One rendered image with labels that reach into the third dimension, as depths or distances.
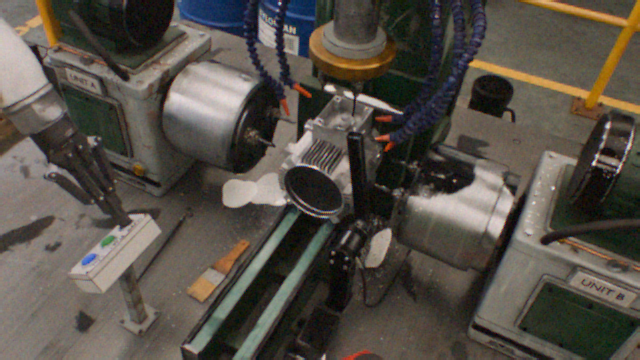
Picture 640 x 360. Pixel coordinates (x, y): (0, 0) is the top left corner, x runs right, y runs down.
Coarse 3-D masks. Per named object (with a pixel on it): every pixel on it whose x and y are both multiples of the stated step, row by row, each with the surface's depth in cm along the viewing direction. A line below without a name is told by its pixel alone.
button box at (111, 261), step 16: (144, 224) 110; (128, 240) 107; (144, 240) 109; (112, 256) 104; (128, 256) 106; (80, 272) 102; (96, 272) 101; (112, 272) 103; (80, 288) 105; (96, 288) 102
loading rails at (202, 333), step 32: (288, 224) 132; (320, 224) 147; (352, 224) 146; (256, 256) 125; (288, 256) 139; (320, 256) 126; (224, 288) 118; (256, 288) 125; (288, 288) 120; (224, 320) 114; (288, 320) 121; (192, 352) 107; (256, 352) 108
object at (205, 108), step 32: (192, 64) 136; (224, 64) 137; (192, 96) 129; (224, 96) 127; (256, 96) 130; (192, 128) 130; (224, 128) 126; (256, 128) 136; (224, 160) 131; (256, 160) 145
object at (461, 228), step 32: (448, 160) 115; (480, 160) 117; (416, 192) 114; (448, 192) 112; (480, 192) 111; (512, 192) 112; (416, 224) 115; (448, 224) 112; (480, 224) 110; (448, 256) 116; (480, 256) 113
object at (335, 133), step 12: (336, 96) 132; (324, 108) 128; (336, 108) 132; (348, 108) 132; (360, 108) 131; (372, 108) 129; (324, 120) 130; (336, 120) 130; (348, 120) 128; (360, 120) 131; (312, 132) 126; (324, 132) 125; (336, 132) 123; (348, 132) 123; (360, 132) 126; (336, 144) 125
